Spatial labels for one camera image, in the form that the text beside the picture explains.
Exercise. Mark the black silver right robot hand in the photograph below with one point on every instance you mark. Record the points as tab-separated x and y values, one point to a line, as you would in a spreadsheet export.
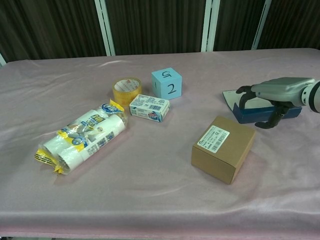
282	88

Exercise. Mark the dark blue glasses case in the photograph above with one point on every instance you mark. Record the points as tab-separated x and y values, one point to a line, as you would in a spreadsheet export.
252	116

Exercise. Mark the brown labelled cardboard box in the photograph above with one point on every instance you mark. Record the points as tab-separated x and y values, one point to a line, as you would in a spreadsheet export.
217	162

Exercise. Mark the white blue soap box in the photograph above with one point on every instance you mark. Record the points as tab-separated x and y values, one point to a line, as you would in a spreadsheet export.
150	107

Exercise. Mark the light blue numbered cube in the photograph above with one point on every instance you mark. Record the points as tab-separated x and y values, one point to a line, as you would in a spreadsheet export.
170	87

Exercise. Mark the yellow clear tape roll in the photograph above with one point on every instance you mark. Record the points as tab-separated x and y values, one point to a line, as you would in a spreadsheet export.
118	96

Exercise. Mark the pink tablecloth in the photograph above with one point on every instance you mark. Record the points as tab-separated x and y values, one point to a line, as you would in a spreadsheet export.
150	187

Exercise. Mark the white paper roll pack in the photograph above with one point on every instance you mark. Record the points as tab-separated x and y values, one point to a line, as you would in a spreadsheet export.
100	130

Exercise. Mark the white partition frame post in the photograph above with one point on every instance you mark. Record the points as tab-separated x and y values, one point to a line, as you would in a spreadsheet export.
261	25
210	25
105	27
2	60

